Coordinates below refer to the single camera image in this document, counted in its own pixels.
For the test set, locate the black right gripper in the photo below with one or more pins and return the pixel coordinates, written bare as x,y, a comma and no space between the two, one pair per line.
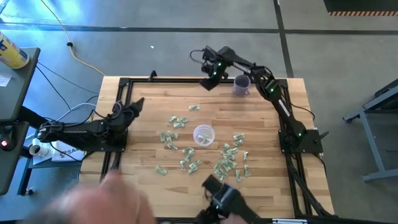
217,71

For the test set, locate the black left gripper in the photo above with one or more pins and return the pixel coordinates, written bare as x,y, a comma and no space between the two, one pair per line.
124,115

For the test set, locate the clear plastic cup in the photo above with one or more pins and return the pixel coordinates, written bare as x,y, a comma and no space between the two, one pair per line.
209,132

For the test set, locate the bill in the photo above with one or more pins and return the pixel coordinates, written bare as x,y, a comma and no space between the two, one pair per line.
160,170

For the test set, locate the bills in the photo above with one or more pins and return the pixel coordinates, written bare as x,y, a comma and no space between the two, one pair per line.
237,175
192,170
217,170

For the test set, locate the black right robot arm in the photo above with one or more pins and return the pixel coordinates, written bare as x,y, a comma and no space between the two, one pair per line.
292,124

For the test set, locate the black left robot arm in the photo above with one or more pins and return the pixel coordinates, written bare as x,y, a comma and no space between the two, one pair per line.
77,133

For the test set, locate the lavender faceted mug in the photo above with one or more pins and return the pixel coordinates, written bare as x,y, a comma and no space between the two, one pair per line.
241,86

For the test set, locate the white printed sheet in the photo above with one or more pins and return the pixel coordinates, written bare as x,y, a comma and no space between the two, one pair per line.
66,155

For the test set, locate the black slanted beam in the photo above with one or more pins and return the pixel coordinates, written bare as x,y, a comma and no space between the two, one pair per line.
32,117

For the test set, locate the white pipe fitting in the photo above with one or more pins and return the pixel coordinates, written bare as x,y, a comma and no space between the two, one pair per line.
38,150

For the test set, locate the person's head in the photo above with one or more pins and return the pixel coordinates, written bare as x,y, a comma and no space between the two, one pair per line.
93,205

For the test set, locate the white paper sheet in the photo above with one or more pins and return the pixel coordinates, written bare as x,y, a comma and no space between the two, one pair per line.
42,160

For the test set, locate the grey desk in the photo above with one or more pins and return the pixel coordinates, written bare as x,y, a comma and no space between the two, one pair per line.
18,93

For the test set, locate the dark blue shelf stand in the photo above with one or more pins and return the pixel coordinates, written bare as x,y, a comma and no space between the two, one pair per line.
26,177

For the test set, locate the black computer mouse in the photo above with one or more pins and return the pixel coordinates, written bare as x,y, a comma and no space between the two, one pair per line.
7,137

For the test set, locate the yellow canister blue label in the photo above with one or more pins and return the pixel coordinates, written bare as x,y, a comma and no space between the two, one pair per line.
12,54

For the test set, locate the small white paper slip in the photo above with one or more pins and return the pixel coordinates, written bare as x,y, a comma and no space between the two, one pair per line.
4,80

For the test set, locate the person's hand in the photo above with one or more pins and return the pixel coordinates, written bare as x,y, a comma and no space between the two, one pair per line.
231,220

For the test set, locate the dark desk panel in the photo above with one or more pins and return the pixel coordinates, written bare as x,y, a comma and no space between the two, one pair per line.
14,174

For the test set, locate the black hazard-striped mat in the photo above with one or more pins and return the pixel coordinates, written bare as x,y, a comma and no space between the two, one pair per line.
357,6

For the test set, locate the blue-grey metal cart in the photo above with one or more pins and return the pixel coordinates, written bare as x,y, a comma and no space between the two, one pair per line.
372,146

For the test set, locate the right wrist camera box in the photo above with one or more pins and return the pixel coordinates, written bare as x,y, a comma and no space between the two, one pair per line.
209,53

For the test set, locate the black frame clamp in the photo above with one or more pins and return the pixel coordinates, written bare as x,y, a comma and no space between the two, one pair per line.
153,74

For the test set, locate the silver metal bracket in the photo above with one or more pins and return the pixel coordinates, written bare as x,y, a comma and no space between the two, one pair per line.
289,221

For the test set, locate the black diagonal frame strut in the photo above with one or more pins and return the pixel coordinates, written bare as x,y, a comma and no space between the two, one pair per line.
318,205

